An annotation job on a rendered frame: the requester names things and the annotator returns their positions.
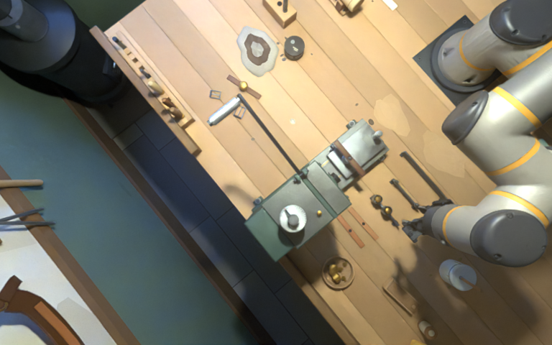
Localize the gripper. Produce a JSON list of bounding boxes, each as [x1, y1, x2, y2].
[[401, 206, 435, 244]]

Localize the green toggle press body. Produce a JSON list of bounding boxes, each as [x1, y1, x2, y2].
[[244, 118, 390, 263]]

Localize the grey press carriage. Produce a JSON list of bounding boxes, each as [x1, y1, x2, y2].
[[326, 119, 390, 182]]

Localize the black lever with white grip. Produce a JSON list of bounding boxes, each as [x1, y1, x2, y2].
[[207, 93, 307, 180]]

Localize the dark grey wrench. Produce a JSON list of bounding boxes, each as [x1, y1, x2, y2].
[[390, 178, 423, 213]]

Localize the long black bar tool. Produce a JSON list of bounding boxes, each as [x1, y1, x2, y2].
[[399, 150, 454, 207]]

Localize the white cup with stick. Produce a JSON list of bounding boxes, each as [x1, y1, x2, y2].
[[438, 258, 479, 293]]

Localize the flat wooden tray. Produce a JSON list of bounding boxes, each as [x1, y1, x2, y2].
[[382, 277, 419, 316]]

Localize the tan leather scrap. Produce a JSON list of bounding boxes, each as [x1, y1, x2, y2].
[[422, 129, 467, 179], [372, 93, 411, 139]]

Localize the wooden bowl of brass rivets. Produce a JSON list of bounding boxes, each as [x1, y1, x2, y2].
[[321, 256, 356, 291]]

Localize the small white spool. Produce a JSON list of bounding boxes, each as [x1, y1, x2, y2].
[[418, 319, 438, 340]]

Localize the dark grey base sheet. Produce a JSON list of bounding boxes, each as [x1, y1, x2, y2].
[[413, 15, 504, 107]]

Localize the dark round tin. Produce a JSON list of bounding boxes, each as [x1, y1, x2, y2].
[[283, 35, 306, 62]]

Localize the wooden workbench with dark front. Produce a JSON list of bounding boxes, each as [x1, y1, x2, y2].
[[63, 0, 552, 345]]

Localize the wooden spool holder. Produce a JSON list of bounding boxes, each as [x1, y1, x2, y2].
[[329, 0, 366, 18]]

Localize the wooden tool rack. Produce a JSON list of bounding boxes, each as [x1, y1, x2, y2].
[[89, 25, 203, 157]]

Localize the wooden block with black peg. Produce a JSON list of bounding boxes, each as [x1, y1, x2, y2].
[[262, 0, 298, 29]]

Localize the wooden edged side table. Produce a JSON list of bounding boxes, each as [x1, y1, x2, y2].
[[0, 165, 143, 345]]

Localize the grey metal tongs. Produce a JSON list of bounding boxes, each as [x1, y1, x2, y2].
[[0, 208, 57, 228]]

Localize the black round stove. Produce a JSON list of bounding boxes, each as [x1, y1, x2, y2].
[[0, 0, 132, 109]]

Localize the brown leather strap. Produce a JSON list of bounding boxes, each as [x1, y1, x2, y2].
[[226, 74, 263, 101], [336, 213, 366, 249], [332, 139, 367, 178], [347, 206, 380, 242]]

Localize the brown leather ring piece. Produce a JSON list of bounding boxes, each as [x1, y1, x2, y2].
[[244, 33, 272, 67]]

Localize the brown wooden handled tool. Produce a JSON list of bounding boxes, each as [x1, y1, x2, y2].
[[160, 97, 185, 121]]

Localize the wooden round handle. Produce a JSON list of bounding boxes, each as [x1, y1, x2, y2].
[[0, 178, 45, 189]]

